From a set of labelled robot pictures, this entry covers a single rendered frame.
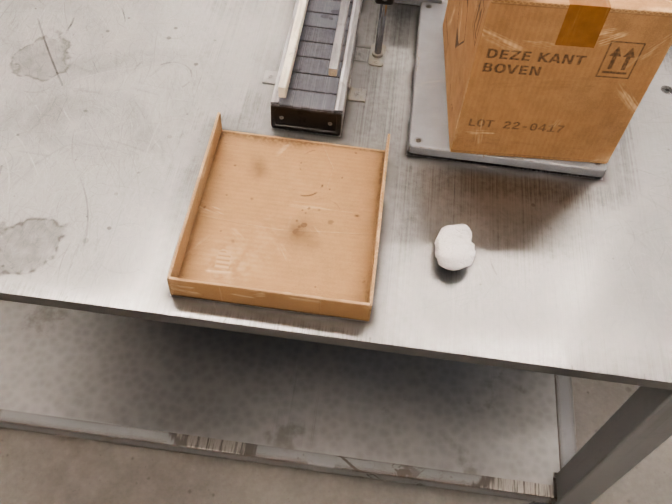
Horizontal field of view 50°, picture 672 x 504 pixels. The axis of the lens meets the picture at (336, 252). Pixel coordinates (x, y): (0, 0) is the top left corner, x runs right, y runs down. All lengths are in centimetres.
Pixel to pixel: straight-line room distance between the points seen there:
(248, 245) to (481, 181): 36
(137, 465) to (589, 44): 130
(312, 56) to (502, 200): 38
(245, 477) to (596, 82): 114
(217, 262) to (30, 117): 40
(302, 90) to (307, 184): 16
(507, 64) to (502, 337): 36
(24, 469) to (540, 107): 135
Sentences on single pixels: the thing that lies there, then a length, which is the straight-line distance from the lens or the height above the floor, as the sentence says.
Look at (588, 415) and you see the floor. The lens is 191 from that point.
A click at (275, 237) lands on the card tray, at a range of 100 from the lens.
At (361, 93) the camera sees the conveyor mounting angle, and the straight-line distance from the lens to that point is 120.
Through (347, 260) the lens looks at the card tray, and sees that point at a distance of 98.
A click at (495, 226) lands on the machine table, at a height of 83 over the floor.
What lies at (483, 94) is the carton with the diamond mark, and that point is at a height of 97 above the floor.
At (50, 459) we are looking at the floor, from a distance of 182.
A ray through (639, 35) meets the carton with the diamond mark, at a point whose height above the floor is 108.
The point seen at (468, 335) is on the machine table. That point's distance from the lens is 95.
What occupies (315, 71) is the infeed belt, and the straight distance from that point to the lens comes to 116.
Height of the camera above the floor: 164
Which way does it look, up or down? 55 degrees down
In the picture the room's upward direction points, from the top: 6 degrees clockwise
